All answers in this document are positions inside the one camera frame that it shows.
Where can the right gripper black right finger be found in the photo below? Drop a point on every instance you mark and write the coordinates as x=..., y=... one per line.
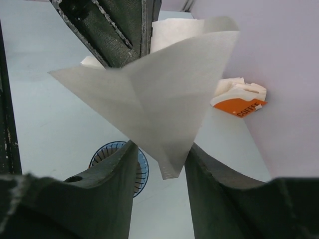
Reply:
x=226, y=204

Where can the blue glass dripper cone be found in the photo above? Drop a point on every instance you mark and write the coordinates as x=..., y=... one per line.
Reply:
x=142, y=172

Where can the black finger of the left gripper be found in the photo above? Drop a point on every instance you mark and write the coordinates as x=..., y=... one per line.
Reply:
x=116, y=32

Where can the single white paper filter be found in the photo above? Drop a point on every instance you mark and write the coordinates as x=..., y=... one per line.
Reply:
x=160, y=100

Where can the orange filter box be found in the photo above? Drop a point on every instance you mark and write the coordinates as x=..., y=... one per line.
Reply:
x=239, y=107

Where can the white paper coffee filters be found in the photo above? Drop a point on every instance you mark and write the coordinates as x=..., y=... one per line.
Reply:
x=236, y=88

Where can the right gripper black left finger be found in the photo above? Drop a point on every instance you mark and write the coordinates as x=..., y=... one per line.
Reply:
x=94, y=204

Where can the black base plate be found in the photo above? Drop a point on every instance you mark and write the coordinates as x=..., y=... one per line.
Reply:
x=9, y=152

